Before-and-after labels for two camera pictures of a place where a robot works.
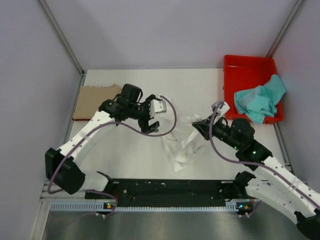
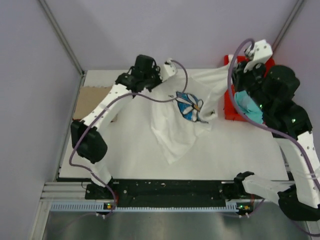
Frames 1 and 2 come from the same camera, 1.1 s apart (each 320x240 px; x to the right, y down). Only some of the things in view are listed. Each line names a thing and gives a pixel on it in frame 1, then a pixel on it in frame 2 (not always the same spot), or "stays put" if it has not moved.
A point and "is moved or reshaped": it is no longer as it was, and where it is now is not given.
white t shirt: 185,144 is moved or reshaped
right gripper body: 221,131 to 250,81
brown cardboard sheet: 90,98 stays put
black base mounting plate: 167,192 stays put
